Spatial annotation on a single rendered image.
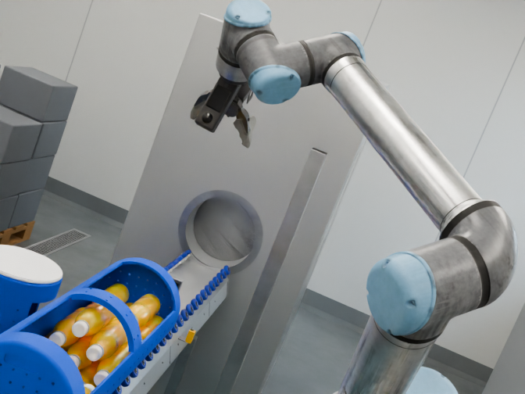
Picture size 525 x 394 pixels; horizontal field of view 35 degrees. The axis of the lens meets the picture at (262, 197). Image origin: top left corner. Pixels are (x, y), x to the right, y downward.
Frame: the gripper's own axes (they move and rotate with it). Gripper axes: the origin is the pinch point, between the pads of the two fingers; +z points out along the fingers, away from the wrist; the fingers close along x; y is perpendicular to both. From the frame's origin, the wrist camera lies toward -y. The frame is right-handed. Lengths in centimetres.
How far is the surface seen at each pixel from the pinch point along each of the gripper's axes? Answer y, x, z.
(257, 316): 37, -18, 131
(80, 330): -36, 12, 52
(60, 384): -58, 2, 28
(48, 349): -54, 9, 26
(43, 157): 176, 184, 325
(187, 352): 44, 8, 203
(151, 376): -14, 0, 108
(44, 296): -11, 43, 101
